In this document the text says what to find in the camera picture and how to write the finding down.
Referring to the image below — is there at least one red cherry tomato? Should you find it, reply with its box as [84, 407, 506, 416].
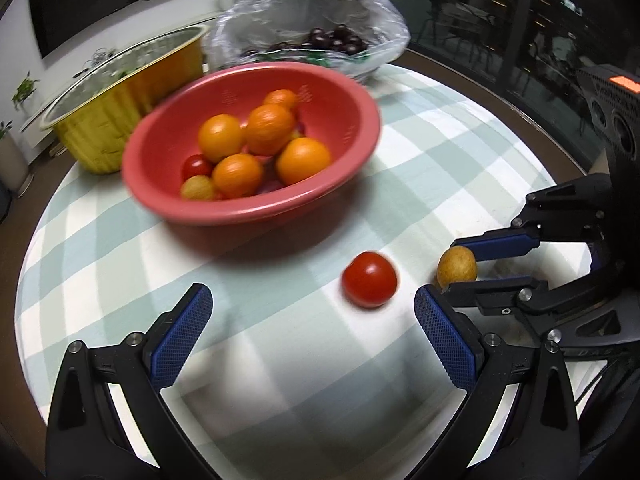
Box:
[341, 251, 399, 309]
[181, 154, 215, 181]

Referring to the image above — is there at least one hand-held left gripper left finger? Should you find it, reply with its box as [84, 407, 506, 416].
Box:
[45, 282, 214, 480]

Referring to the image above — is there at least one tangle of cables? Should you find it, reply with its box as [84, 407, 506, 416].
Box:
[75, 46, 118, 78]

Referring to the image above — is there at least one small yellow fruit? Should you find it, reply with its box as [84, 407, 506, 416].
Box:
[436, 246, 478, 288]
[180, 175, 218, 201]

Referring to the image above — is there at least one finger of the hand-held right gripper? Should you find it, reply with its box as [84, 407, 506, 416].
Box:
[442, 272, 621, 336]
[452, 175, 615, 263]

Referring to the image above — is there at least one gold foil bowl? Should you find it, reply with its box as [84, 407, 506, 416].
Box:
[40, 24, 213, 175]

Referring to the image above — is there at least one small plant white ribbed pot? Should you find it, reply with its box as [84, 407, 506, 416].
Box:
[0, 120, 35, 196]

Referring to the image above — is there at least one wall-mounted black television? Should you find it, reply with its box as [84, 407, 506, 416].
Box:
[27, 0, 202, 59]

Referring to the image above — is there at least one red plastic bowl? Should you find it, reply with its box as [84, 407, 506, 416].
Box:
[121, 62, 383, 227]

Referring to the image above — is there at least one clear plastic bag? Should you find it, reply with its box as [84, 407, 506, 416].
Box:
[207, 0, 412, 83]

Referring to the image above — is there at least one outdoor patio furniture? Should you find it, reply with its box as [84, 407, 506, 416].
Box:
[425, 0, 501, 51]

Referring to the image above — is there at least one small orange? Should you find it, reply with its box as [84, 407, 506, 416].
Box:
[275, 137, 332, 186]
[211, 153, 264, 199]
[262, 89, 300, 111]
[197, 114, 245, 163]
[245, 104, 296, 157]

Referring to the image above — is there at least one pile of dark cherries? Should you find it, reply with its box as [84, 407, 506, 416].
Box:
[240, 25, 371, 58]

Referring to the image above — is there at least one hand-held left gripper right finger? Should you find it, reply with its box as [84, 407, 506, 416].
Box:
[414, 284, 583, 480]

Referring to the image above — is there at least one small potted plant on cabinet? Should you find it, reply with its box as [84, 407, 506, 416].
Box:
[11, 71, 41, 113]

